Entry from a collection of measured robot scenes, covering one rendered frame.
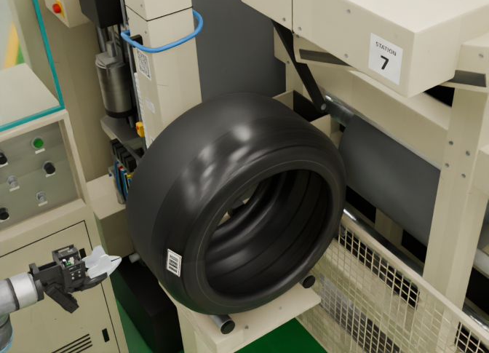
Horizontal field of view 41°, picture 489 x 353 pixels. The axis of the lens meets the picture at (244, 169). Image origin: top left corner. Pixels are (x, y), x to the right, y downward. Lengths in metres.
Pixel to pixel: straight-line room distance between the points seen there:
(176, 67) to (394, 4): 0.63
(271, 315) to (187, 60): 0.78
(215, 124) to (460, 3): 0.61
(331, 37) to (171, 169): 0.48
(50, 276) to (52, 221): 0.76
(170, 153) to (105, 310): 1.18
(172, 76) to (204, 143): 0.28
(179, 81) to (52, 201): 0.74
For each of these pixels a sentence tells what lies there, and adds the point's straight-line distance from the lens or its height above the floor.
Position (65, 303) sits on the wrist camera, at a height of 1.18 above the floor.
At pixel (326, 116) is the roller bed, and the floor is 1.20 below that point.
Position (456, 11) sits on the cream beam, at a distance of 1.38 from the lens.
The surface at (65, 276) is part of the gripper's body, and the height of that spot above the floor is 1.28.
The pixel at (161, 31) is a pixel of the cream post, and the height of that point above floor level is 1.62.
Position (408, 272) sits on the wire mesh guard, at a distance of 1.88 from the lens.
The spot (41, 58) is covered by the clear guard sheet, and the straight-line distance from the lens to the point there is 2.03.
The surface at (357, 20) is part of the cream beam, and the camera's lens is 1.40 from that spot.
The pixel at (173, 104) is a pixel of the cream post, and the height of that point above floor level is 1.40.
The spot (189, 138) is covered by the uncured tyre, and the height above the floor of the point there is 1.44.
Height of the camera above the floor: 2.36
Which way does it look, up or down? 38 degrees down
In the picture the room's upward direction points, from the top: 4 degrees counter-clockwise
